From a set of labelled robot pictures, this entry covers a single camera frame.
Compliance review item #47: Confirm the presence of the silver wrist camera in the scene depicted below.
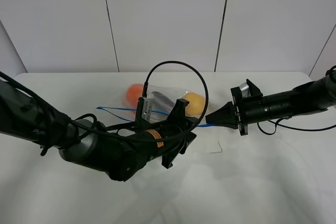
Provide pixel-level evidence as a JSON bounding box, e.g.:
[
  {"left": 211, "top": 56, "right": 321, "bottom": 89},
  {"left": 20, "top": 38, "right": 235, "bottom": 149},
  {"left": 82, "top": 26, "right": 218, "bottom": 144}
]
[
  {"left": 239, "top": 82, "right": 251, "bottom": 98},
  {"left": 135, "top": 96, "right": 154, "bottom": 122}
]

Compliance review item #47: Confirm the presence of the purple eggplant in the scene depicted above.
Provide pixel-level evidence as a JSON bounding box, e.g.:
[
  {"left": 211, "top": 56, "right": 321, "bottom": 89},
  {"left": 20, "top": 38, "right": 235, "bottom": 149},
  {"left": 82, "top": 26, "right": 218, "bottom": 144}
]
[{"left": 152, "top": 91, "right": 175, "bottom": 113}]

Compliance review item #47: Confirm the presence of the yellow pear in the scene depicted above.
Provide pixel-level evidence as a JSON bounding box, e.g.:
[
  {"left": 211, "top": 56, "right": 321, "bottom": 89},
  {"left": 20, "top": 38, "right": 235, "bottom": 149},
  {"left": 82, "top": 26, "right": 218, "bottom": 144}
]
[{"left": 184, "top": 92, "right": 205, "bottom": 116}]

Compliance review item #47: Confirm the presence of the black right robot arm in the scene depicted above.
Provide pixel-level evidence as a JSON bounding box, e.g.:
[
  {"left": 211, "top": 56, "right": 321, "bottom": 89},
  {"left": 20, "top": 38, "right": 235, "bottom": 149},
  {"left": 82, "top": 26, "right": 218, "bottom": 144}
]
[{"left": 206, "top": 70, "right": 335, "bottom": 136}]

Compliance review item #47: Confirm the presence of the orange fruit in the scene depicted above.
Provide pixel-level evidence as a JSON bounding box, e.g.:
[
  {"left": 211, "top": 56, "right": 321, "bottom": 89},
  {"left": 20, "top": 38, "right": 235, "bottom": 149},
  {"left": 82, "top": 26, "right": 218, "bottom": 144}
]
[{"left": 125, "top": 83, "right": 143, "bottom": 108}]

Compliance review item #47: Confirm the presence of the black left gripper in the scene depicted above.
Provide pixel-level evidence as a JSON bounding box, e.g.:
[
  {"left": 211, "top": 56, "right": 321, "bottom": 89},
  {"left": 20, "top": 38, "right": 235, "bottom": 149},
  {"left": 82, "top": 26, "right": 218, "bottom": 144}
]
[{"left": 131, "top": 99, "right": 199, "bottom": 169}]

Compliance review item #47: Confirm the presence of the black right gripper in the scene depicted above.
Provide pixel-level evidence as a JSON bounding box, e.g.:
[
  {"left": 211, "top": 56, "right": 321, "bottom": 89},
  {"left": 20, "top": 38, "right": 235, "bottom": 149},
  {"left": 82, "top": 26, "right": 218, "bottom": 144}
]
[{"left": 206, "top": 79, "right": 263, "bottom": 136}]

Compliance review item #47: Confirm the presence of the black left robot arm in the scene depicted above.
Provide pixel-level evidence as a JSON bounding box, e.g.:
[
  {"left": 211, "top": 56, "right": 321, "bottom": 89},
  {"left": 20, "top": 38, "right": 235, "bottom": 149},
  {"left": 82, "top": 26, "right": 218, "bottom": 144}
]
[{"left": 1, "top": 74, "right": 199, "bottom": 182}]

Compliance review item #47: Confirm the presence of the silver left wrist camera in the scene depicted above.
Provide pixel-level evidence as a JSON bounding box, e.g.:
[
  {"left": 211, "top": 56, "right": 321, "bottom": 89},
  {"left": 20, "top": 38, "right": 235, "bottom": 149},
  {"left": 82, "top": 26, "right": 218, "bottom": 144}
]
[{"left": 135, "top": 96, "right": 154, "bottom": 122}]

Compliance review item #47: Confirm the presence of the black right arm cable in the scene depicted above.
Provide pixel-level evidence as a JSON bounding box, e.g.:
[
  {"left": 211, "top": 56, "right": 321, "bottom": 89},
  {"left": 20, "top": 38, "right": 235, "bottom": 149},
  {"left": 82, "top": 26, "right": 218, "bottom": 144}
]
[{"left": 256, "top": 115, "right": 336, "bottom": 135}]

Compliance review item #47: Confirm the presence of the clear zip bag blue zipper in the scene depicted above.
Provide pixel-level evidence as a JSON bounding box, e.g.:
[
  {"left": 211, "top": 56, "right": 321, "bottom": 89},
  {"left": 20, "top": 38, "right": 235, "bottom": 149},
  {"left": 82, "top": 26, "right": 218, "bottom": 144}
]
[{"left": 96, "top": 83, "right": 223, "bottom": 154}]

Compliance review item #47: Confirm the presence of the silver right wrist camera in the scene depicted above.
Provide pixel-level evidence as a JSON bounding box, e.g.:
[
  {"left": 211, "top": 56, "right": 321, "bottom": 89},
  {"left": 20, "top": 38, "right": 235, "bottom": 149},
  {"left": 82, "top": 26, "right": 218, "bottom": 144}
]
[{"left": 239, "top": 82, "right": 251, "bottom": 98}]

